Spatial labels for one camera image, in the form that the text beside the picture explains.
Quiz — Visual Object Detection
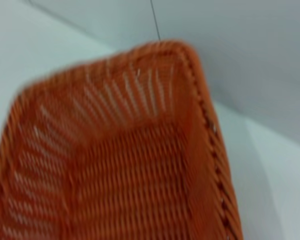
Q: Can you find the orange woven plastic basket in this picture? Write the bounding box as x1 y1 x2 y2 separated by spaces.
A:
0 38 245 240

